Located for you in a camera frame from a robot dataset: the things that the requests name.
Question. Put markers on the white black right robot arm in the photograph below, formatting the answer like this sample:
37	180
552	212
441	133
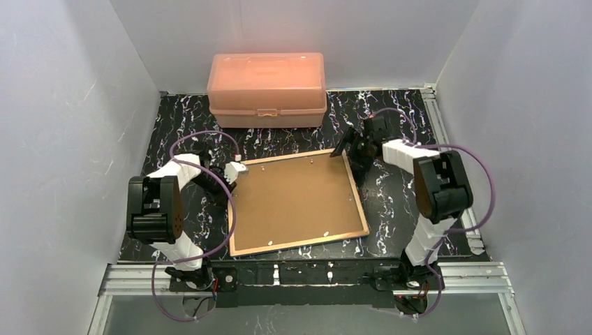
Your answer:
442	190

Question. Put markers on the aluminium front mounting rail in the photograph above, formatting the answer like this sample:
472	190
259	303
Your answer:
458	277

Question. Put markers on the blue wooden picture frame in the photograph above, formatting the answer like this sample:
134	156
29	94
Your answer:
365	217

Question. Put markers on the aluminium right side rail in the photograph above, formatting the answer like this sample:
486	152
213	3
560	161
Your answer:
455	184

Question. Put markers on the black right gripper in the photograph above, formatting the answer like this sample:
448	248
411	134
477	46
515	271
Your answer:
356	144

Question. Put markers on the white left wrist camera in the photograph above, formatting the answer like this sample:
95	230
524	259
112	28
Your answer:
233	170

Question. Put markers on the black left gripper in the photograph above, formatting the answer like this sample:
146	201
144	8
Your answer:
222	183

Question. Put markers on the brown cardboard backing board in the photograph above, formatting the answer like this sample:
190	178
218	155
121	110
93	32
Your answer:
296	203

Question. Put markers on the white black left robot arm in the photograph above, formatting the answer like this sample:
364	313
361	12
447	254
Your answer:
155	214

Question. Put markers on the translucent pink plastic storage box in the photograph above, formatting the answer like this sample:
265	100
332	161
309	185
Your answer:
268	90

